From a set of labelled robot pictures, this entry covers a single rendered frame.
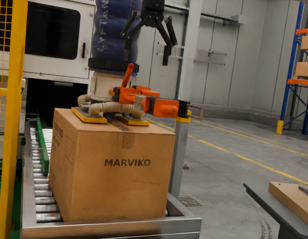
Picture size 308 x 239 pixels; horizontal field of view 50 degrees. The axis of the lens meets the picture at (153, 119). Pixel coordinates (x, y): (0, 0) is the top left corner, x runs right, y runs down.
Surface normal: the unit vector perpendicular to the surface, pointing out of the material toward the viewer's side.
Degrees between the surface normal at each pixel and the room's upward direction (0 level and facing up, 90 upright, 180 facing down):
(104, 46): 75
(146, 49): 90
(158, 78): 90
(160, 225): 90
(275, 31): 90
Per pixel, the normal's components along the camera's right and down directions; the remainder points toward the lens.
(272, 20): -0.90, -0.05
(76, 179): 0.41, 0.16
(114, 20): 0.04, -0.24
